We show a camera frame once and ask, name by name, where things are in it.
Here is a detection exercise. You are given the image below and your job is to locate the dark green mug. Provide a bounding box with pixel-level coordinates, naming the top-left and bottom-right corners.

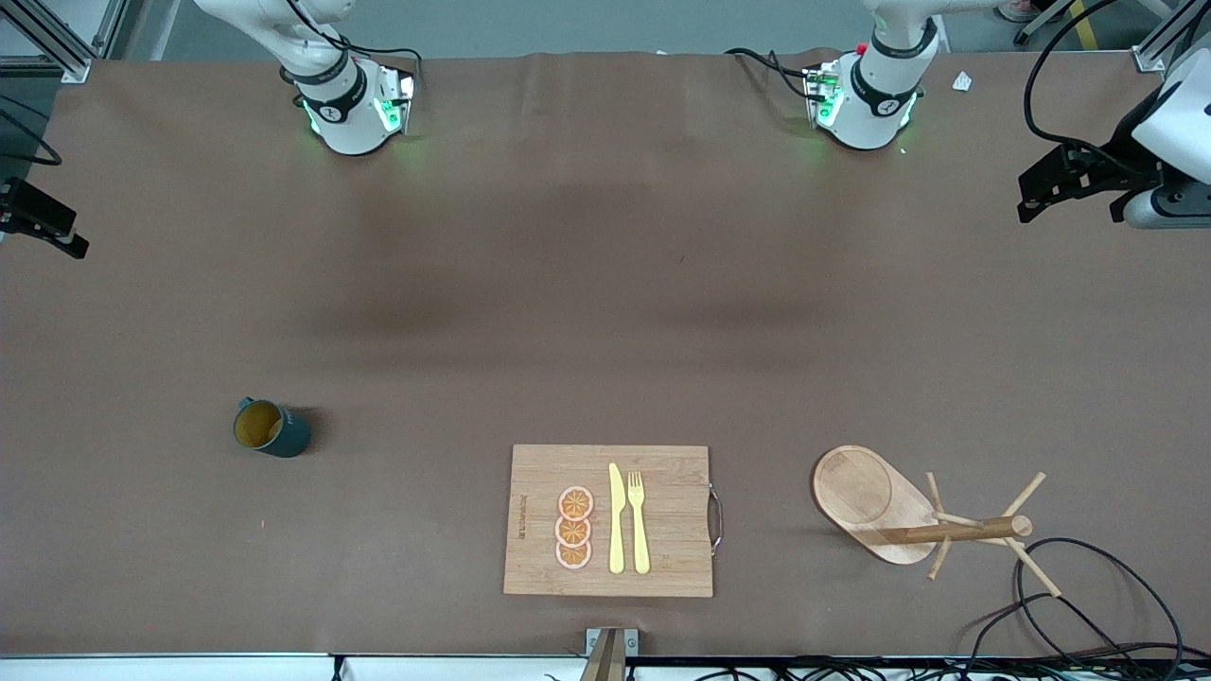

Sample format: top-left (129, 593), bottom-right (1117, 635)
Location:
top-left (233, 397), bottom-right (313, 459)

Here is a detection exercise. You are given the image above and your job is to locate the wooden mug tree stand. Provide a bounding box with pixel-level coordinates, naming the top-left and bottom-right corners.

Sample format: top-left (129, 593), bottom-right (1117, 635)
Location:
top-left (811, 445), bottom-right (1062, 599)

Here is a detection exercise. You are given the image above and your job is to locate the bamboo cutting board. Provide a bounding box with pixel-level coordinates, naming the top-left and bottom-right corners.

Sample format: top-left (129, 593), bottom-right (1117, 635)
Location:
top-left (502, 445), bottom-right (725, 599)

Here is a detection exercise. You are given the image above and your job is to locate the brown table cover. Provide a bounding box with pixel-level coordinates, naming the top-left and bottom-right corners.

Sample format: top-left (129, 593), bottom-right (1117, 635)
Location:
top-left (0, 49), bottom-right (1211, 658)

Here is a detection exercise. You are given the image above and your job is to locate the yellow plastic fork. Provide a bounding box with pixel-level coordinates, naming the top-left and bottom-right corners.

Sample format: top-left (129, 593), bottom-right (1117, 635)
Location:
top-left (627, 471), bottom-right (652, 575)

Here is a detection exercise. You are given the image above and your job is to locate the yellow plastic knife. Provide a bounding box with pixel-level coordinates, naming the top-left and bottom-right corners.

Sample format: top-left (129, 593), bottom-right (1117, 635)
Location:
top-left (608, 463), bottom-right (627, 575)

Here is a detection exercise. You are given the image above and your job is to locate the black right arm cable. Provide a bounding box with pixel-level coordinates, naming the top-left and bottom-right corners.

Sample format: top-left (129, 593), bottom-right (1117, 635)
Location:
top-left (0, 106), bottom-right (63, 167)

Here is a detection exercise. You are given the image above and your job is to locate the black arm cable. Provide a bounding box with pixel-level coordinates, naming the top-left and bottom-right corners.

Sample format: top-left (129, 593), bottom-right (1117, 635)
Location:
top-left (1024, 0), bottom-right (1160, 176)
top-left (0, 106), bottom-right (63, 167)

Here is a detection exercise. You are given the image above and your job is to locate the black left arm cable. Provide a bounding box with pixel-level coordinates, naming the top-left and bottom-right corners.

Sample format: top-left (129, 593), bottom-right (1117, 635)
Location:
top-left (1024, 0), bottom-right (1160, 176)

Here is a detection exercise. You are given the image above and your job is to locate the aluminium frame post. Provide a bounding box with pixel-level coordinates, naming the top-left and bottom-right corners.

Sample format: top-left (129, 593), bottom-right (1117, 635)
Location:
top-left (0, 0), bottom-right (93, 83)
top-left (1132, 0), bottom-right (1211, 73)

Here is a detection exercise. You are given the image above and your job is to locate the black base cable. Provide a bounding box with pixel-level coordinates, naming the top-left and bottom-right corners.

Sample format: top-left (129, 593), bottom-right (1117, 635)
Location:
top-left (725, 45), bottom-right (816, 97)
top-left (326, 36), bottom-right (424, 72)

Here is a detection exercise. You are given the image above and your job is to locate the black floor cable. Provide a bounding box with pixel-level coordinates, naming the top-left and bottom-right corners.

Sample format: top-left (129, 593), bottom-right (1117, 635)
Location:
top-left (963, 591), bottom-right (1075, 668)
top-left (1017, 537), bottom-right (1185, 668)

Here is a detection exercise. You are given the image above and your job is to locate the metal mounting bracket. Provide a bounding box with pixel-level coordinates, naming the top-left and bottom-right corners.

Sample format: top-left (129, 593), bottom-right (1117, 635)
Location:
top-left (579, 627), bottom-right (641, 681)

